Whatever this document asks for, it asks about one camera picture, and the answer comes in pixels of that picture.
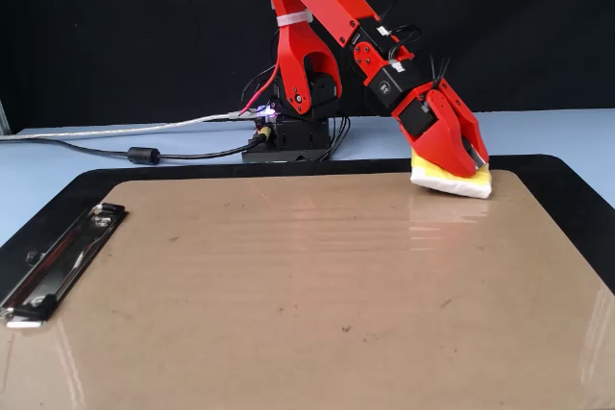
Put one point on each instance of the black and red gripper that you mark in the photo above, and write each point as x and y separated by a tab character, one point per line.
415	117

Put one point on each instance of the yellow sponge with black knob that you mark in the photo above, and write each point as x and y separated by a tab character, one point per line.
451	184

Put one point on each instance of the black mat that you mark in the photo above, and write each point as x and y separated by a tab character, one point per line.
576	189

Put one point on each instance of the yellow power jack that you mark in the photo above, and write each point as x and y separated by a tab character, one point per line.
265	133

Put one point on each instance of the white tie band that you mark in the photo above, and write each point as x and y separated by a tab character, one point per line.
293	18

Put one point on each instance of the brown clipboard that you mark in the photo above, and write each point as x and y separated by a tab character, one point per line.
307	333

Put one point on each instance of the metal clipboard clip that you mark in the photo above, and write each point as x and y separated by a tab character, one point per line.
57	266

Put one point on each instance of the metal post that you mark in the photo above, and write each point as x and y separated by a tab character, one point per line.
4	117

